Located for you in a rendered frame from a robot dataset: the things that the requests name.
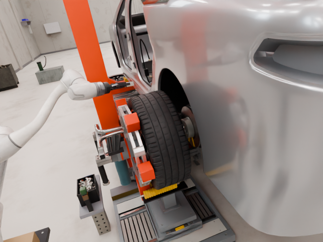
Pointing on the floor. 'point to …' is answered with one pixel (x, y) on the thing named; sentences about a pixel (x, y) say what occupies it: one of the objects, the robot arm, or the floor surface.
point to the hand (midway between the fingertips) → (129, 84)
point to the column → (102, 222)
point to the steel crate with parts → (7, 78)
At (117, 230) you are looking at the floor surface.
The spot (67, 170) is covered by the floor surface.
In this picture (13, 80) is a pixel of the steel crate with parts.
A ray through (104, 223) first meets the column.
